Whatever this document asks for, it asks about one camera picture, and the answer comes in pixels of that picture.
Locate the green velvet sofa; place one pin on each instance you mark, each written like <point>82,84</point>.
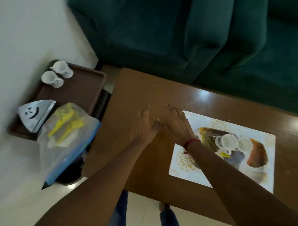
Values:
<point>163,35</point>

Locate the person's right forearm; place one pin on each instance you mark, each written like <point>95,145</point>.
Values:
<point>232,186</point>

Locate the white ceramic cup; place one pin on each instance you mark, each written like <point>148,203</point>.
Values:
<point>229,142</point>
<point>61,68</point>
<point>50,78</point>
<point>245,145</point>

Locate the floral white placemat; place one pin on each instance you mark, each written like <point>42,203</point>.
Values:
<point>202,121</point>

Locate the red thread wristband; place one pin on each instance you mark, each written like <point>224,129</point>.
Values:
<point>189,142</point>

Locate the brown plastic tray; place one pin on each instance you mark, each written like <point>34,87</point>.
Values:
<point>76,90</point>

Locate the silver napkin holder smiley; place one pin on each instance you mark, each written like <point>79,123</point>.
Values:
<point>35,114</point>

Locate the clear zip bag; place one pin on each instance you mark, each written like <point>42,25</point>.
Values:
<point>58,149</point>

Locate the person's right foot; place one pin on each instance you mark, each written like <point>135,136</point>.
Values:
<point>163,206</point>

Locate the person's left hand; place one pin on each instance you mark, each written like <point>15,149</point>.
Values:
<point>144,130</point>

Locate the leaf print serving tray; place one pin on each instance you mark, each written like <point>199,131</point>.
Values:
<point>256,158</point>

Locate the person's left forearm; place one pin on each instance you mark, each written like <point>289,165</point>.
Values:
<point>93,198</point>

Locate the person's right hand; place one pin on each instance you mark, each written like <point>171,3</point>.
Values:
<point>180,128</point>

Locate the person's blue jeans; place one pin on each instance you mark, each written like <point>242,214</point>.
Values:
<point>121,209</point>

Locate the black waste bin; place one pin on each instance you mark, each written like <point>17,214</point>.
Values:
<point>69,174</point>

